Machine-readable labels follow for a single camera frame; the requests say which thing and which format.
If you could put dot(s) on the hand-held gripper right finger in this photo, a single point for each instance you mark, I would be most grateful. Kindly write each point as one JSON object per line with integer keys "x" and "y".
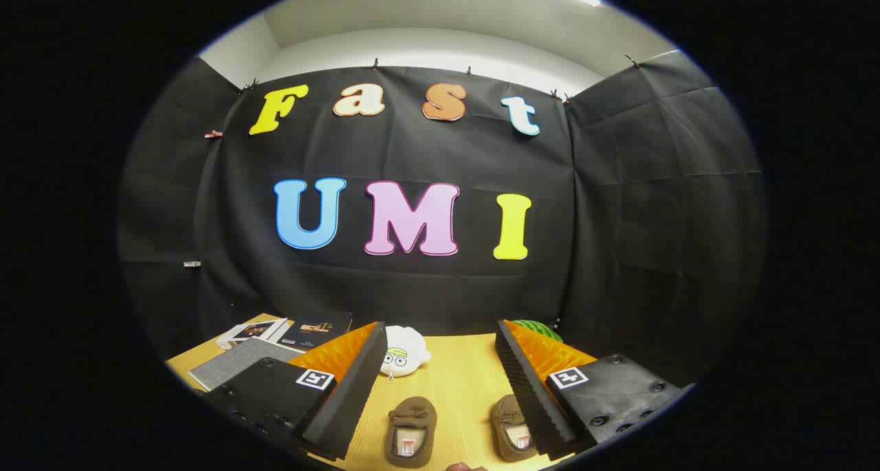
{"x": 526, "y": 395}

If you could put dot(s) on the white cover book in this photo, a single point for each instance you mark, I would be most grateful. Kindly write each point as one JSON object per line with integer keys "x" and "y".
{"x": 253, "y": 330}

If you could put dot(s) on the watermelon slice plush toy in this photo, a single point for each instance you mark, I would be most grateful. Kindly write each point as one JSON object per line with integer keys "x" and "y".
{"x": 540, "y": 329}

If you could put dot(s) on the dark hardcover book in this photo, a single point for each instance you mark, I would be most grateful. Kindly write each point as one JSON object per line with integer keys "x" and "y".
{"x": 316, "y": 330}

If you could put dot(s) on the brown fuzzy shoe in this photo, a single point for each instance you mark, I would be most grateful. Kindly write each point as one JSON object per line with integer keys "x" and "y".
{"x": 412, "y": 412}
{"x": 507, "y": 412}

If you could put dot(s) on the grey fabric storage box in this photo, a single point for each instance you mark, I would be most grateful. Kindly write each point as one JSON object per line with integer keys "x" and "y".
{"x": 240, "y": 361}

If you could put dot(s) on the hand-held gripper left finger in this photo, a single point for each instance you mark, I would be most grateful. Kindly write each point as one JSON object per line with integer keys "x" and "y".
{"x": 354, "y": 395}

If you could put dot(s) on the white cartoon-face plush toy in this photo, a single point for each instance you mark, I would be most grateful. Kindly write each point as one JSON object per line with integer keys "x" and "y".
{"x": 405, "y": 347}

